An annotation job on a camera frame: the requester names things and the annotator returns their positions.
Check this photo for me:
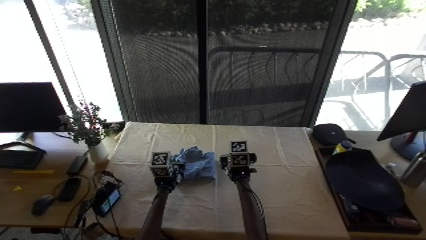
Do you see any person's left hand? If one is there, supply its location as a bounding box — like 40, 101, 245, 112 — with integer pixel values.
153, 161, 187, 190

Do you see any silver metal bottle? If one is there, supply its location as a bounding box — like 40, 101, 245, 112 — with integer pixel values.
400, 151, 426, 188

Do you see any person's right hand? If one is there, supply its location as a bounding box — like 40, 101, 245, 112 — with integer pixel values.
219, 152, 258, 182

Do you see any white marker cube on right glove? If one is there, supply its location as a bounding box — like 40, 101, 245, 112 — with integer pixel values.
229, 141, 251, 166

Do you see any white marker cube on left glove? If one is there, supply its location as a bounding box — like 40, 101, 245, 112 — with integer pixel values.
149, 151, 173, 178

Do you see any black cap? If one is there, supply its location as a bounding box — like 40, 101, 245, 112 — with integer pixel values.
312, 123, 357, 147

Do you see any black computer mouse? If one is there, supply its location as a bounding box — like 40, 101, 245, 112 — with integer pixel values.
31, 194, 56, 216

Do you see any white marker cube on glove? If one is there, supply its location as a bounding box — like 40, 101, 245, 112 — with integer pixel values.
229, 141, 251, 166
149, 151, 173, 178

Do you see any blue crumpled cloth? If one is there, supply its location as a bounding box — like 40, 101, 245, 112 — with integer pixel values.
172, 145, 219, 182

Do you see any black remote control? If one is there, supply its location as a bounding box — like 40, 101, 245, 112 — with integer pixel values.
65, 155, 89, 177

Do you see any dark angled monitor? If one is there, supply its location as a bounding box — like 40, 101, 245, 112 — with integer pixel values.
377, 81, 426, 161

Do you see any black computer monitor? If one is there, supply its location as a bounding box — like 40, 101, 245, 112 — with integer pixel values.
0, 81, 68, 133

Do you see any white vase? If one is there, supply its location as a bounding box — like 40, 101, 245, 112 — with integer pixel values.
87, 141, 111, 164

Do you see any black keyboard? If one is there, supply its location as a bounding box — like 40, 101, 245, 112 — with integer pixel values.
0, 149, 45, 170

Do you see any yellow ruler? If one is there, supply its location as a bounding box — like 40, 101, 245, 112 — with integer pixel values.
12, 169, 56, 176

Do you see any purple flower bouquet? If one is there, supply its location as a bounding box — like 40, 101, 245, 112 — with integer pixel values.
57, 101, 123, 146

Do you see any black smartphone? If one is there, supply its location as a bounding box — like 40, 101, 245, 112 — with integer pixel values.
56, 177, 83, 202

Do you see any black cable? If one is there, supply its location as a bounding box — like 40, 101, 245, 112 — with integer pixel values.
52, 173, 96, 229

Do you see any device with blue screen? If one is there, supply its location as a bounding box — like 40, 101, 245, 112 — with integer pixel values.
91, 181, 123, 218

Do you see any yellow bottle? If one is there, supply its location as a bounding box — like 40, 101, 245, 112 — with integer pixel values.
332, 140, 354, 156

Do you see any dark wooden tray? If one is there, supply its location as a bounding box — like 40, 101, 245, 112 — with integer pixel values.
313, 145, 424, 234

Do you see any cream tablecloth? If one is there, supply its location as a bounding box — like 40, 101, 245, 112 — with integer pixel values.
97, 121, 352, 240

